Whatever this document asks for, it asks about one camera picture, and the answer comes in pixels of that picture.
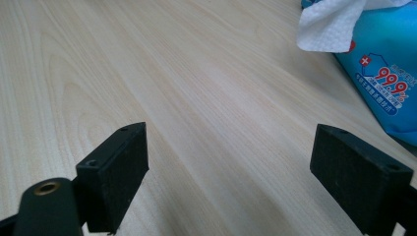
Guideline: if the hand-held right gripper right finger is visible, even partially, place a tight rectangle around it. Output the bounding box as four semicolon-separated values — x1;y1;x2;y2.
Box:
309;123;415;236

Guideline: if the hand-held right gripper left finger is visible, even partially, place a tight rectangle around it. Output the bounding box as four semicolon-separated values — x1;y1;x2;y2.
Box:
75;121;150;236

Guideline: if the blue wet wipes pack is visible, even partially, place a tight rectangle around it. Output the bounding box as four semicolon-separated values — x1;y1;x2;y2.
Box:
300;0;417;148

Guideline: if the white wet wipe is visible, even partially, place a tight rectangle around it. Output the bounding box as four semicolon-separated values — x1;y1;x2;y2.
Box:
296;0;413;54

